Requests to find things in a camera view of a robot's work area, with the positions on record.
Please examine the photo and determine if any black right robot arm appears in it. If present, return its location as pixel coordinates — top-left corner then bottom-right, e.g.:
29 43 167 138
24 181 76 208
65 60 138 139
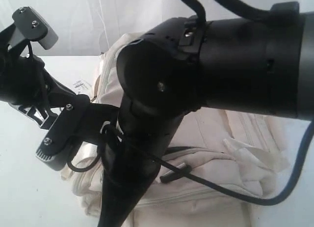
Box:
98 2 314 227

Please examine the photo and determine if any cream duffel bag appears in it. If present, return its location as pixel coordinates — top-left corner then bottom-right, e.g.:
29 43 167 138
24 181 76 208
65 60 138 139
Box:
61 32 314 227

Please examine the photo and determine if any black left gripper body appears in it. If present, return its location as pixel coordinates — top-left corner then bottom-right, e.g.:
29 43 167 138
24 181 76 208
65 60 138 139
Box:
0 54 76 129

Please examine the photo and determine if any white backdrop curtain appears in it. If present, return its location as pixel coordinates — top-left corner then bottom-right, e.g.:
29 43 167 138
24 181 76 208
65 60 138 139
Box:
0 0 314 58

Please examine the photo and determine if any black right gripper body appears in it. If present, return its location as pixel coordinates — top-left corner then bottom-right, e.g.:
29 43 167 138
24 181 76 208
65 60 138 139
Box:
99 106 183 227

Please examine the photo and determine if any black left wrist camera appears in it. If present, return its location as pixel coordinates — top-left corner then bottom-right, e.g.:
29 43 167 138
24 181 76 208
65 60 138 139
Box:
12 6 58 50

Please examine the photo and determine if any white paper hang tag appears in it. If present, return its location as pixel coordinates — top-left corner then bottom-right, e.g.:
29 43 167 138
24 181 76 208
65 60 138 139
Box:
72 80 92 95

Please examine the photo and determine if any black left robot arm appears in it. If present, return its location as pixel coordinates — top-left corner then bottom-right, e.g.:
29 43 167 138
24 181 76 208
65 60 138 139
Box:
0 25 190 186

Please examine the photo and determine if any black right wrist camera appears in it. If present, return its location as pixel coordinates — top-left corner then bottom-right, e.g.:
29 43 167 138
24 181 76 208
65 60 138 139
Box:
35 94 90 171

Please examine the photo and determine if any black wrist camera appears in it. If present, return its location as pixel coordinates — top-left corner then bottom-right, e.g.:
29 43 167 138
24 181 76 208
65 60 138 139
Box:
12 6 58 50
35 94 90 171

